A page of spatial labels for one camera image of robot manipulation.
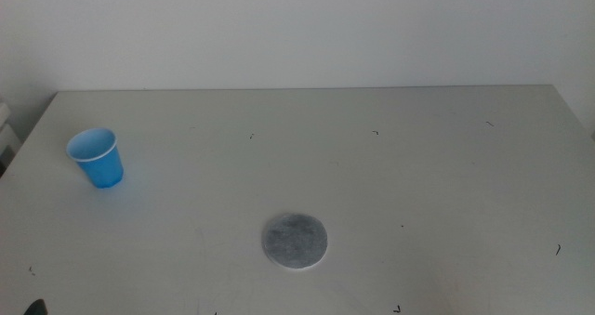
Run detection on blue paper cup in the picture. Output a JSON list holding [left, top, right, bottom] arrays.
[[65, 126, 126, 190]]

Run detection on round grey cup mat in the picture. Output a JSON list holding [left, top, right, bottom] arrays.
[[260, 212, 329, 271]]

